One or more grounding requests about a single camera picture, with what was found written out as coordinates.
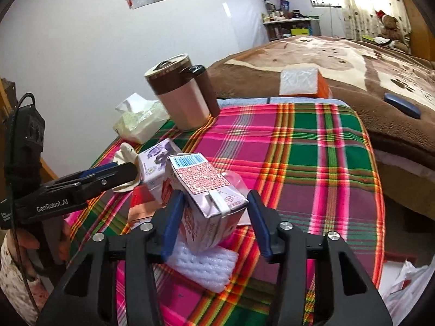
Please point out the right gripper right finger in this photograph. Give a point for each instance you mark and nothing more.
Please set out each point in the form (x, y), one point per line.
(344, 292)

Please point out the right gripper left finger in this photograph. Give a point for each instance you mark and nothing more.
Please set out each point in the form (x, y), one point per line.
(86, 294)

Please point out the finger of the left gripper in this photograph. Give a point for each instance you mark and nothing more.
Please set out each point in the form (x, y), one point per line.
(97, 184)
(97, 169)

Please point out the purple milk carton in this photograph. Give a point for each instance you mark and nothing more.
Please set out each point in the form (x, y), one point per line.
(152, 163)

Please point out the pink milk carton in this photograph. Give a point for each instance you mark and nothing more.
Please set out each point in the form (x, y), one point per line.
(213, 205)

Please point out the white foam sheet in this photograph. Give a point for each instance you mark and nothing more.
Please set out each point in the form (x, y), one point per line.
(211, 269)

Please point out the red cardboard box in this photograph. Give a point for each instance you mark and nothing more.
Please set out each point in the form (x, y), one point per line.
(143, 204)

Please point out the clear plastic cup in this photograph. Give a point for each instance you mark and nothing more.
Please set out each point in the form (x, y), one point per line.
(237, 181)

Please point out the white trash bin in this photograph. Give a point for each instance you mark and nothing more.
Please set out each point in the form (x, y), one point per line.
(402, 286)

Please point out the operator left hand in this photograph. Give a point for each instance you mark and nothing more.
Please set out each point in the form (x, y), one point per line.
(20, 241)

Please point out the soft tissue pack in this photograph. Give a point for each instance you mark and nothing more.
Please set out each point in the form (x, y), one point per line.
(139, 119)

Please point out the brown beige lidded mug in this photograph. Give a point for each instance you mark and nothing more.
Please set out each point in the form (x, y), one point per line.
(185, 90)

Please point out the plaid tablecloth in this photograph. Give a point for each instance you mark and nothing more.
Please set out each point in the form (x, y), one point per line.
(314, 164)

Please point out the orange white tissue box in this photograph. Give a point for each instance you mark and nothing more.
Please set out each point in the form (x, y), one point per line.
(304, 82)

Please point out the cluttered shelf desk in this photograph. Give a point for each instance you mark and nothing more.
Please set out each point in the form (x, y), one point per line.
(283, 22)

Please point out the brown bear blanket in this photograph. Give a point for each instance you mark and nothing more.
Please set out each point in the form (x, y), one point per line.
(357, 72)

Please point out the teddy bear with hat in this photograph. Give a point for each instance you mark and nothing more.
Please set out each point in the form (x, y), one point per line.
(390, 34)

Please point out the floral curtain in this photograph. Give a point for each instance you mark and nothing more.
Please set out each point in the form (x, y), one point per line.
(360, 17)

